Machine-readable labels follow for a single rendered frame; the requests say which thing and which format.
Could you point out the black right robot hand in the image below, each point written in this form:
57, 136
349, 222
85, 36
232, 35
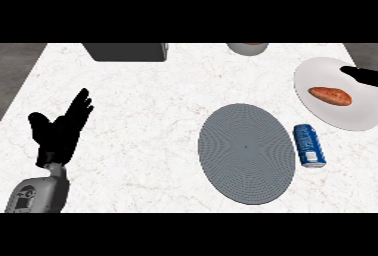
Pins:
364, 76

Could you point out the dark grey appliance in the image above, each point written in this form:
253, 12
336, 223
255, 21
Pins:
128, 51

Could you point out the white plate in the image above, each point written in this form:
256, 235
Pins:
334, 113

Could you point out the blue can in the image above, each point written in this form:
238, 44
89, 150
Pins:
309, 145

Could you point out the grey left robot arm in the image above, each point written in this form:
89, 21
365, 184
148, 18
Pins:
39, 195

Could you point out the orange sweet potato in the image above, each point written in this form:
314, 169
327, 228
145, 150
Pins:
330, 96

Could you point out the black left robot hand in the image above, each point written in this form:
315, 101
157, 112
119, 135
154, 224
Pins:
60, 133

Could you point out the grey round placemat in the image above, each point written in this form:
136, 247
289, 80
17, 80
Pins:
246, 153

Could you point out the grey bowl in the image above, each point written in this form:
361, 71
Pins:
247, 49

